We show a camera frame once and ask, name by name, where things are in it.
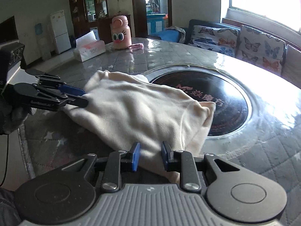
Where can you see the grey striped cloth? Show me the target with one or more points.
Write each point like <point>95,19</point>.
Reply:
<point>177,29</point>

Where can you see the white refrigerator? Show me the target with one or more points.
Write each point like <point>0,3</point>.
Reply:
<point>60,31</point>

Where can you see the person's dark clothing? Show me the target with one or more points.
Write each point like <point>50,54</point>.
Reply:
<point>7,207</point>

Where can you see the round black hotplate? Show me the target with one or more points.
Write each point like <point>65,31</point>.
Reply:
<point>225,103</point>

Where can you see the dark blue sofa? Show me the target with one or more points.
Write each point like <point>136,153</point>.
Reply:
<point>207,23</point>

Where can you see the water dispenser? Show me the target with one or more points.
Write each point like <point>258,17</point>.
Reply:
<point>42,42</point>

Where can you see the window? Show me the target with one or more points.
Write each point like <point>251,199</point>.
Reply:
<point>265,2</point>

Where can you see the blue cabinet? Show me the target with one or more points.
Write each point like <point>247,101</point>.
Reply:
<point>156,23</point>

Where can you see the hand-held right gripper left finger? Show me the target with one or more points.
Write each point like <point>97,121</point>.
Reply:
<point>136,156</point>

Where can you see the tissue box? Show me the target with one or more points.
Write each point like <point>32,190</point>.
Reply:
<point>90,49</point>

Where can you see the blue cloth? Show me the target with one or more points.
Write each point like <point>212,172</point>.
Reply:
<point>169,35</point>

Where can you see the dark wooden cabinet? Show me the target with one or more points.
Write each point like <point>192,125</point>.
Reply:
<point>80,9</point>

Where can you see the pink cartoon water bottle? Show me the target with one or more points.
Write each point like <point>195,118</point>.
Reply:
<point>120,31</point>

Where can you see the person's left hand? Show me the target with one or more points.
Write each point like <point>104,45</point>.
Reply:
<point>11,120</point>

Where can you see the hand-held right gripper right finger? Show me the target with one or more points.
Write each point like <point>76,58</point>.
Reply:
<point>165,156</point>

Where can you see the cream sweater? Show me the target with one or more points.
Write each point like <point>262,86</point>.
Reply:
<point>131,108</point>

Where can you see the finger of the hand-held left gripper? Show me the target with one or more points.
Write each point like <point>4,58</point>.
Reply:
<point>71,90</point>
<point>77,102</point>

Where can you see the butterfly print cushion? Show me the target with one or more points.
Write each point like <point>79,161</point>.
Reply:
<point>259,49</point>
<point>215,41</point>

